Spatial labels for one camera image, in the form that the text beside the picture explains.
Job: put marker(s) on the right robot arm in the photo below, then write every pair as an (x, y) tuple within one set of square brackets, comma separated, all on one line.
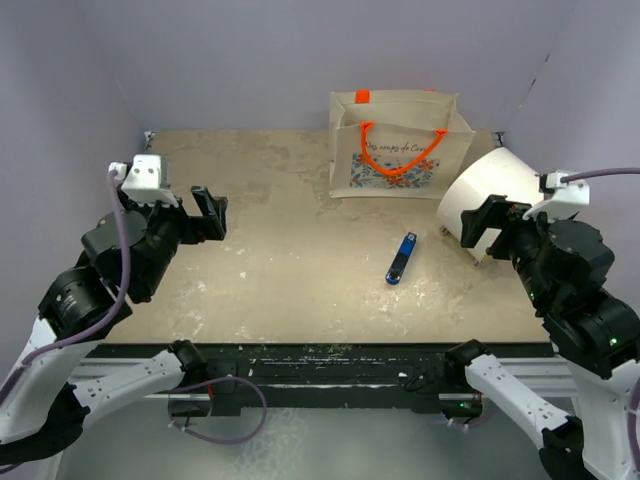
[(562, 265)]

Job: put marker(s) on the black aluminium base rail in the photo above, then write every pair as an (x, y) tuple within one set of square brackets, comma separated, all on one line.
[(406, 376)]

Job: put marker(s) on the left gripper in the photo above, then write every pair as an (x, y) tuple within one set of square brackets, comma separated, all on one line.
[(212, 206)]

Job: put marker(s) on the white cylindrical container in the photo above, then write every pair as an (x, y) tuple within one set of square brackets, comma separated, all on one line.
[(499, 172)]

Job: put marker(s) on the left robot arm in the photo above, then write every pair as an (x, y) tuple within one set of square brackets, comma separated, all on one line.
[(124, 259)]

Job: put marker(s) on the canvas tote bag orange handles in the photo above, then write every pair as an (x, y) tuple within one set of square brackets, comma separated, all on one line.
[(395, 143)]

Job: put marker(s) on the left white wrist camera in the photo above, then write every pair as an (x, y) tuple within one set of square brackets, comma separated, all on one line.
[(146, 180)]

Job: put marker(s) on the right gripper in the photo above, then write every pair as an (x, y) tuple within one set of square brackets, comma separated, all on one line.
[(496, 210)]

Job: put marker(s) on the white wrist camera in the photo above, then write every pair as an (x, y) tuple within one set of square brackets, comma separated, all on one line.
[(561, 200), (146, 180)]

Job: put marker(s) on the blue stapler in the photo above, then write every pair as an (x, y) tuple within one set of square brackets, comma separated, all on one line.
[(401, 259)]

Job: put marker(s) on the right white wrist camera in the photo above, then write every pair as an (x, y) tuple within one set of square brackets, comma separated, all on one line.
[(561, 200)]

